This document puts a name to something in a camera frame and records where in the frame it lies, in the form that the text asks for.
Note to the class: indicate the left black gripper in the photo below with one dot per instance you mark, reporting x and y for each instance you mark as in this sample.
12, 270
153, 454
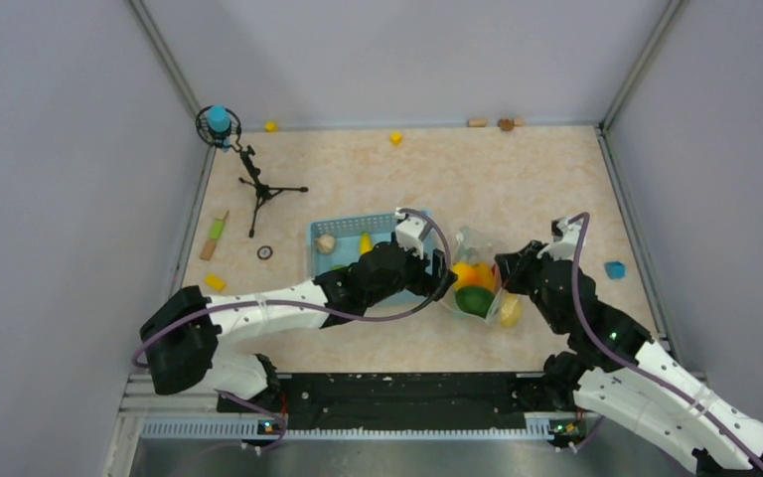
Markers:
436, 278

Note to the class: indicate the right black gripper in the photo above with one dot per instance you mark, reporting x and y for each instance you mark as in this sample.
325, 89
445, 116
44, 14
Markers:
512, 265

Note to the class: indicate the light blue plastic basket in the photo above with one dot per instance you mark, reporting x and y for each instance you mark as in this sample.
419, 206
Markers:
347, 232

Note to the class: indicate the green lime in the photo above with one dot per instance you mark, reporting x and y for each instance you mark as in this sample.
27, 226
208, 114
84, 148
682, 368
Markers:
474, 300

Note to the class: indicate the clear zip top bag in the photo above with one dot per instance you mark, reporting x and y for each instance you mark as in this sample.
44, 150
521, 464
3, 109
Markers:
473, 246

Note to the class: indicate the orange yellow mango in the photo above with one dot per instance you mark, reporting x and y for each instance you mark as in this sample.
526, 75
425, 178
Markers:
486, 275

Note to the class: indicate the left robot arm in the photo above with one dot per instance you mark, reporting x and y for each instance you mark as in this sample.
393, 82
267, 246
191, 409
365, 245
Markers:
186, 342

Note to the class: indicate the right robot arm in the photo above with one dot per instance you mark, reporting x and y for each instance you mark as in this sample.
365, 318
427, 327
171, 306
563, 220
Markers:
615, 368

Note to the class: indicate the yellow banana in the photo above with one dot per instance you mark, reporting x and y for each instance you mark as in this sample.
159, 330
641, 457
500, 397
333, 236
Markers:
365, 243

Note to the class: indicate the beige garlic bulb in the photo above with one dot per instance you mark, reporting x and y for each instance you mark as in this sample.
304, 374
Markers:
325, 243

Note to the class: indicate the blue small block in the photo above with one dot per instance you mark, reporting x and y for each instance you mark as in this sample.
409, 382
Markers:
615, 269

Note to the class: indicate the orange potato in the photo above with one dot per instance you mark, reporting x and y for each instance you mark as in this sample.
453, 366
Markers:
466, 275

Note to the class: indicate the yellow block left side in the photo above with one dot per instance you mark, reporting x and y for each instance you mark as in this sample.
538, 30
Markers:
215, 282

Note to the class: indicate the green wooden stick toy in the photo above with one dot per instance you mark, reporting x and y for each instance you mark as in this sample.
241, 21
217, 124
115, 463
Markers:
214, 234

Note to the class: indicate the yellow cube on table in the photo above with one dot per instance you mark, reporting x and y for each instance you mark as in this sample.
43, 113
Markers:
395, 138

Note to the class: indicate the blue microphone on tripod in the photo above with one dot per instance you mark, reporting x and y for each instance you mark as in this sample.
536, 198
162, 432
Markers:
219, 127

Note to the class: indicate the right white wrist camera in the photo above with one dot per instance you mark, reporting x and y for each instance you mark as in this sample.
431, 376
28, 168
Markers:
565, 237

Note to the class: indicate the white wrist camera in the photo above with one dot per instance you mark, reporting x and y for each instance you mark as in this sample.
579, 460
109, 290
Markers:
565, 237
410, 233

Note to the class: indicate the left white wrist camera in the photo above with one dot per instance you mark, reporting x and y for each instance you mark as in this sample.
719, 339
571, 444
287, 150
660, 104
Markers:
410, 233

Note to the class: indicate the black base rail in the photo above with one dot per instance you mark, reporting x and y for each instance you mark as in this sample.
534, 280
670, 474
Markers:
413, 401

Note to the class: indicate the brown nut at wall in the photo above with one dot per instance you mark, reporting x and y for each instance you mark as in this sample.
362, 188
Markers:
506, 124

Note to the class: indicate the cork at wall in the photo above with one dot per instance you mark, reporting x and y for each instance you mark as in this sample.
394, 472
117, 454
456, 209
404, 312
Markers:
477, 122

